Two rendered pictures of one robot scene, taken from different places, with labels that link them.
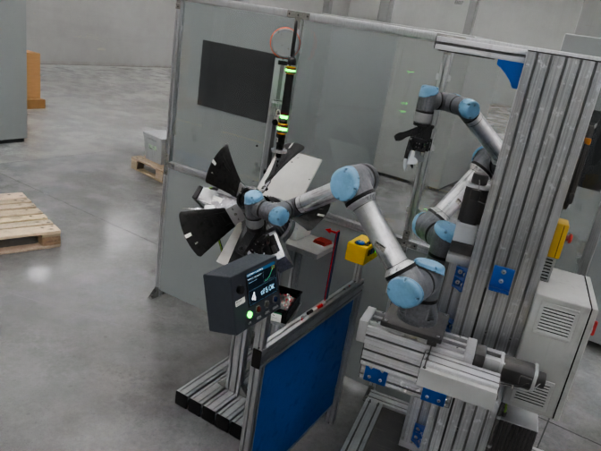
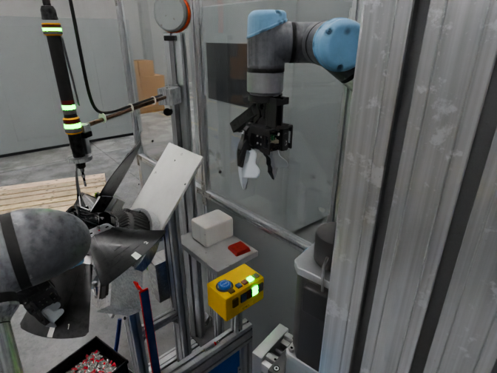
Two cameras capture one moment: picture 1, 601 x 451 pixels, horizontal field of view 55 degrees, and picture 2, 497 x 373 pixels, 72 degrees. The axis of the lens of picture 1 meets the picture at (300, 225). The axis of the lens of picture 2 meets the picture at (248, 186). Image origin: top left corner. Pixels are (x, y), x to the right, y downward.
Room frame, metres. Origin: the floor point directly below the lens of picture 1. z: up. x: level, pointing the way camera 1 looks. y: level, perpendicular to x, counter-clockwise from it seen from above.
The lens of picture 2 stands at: (1.78, -0.66, 1.79)
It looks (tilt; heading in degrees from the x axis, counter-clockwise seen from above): 24 degrees down; 21
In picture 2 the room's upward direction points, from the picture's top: straight up
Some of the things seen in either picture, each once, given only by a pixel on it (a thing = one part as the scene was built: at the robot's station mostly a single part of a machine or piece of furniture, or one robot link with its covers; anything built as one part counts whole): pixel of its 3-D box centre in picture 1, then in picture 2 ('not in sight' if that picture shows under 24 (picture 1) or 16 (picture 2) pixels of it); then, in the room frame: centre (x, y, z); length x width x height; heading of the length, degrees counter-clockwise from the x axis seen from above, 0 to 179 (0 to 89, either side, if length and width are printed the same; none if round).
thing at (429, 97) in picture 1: (427, 98); (268, 41); (2.47, -0.44, 1.78); 0.09 x 0.08 x 0.11; 114
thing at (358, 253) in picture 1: (362, 251); (236, 292); (2.58, -0.31, 1.02); 0.16 x 0.10 x 0.11; 152
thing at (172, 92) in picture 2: (276, 108); (170, 95); (3.11, 0.22, 1.54); 0.10 x 0.07 x 0.09; 7
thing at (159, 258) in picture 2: not in sight; (166, 273); (2.89, 0.19, 0.73); 0.15 x 0.09 x 0.22; 152
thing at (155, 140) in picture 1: (172, 147); not in sight; (6.94, 1.72, 0.31); 0.60 x 0.42 x 0.33; 140
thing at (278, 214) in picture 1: (275, 213); not in sight; (2.18, 0.10, 1.28); 0.11 x 0.11 x 0.08; 57
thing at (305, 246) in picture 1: (300, 242); (215, 246); (3.03, -0.01, 0.85); 0.36 x 0.24 x 0.03; 62
